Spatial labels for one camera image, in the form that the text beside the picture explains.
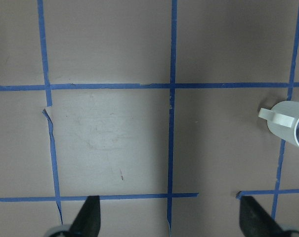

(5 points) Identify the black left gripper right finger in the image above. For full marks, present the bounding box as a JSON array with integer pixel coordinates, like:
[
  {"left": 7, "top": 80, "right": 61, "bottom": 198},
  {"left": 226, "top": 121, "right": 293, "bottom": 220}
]
[{"left": 239, "top": 196, "right": 288, "bottom": 237}]

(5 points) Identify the white grey mug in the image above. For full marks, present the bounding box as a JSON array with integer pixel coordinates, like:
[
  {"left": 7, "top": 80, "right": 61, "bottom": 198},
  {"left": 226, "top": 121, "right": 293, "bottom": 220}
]
[{"left": 258, "top": 101, "right": 299, "bottom": 147}]

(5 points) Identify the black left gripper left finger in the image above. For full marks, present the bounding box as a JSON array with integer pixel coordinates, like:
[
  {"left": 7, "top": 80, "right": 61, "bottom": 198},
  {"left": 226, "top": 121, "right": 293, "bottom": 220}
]
[{"left": 69, "top": 196, "right": 101, "bottom": 237}]

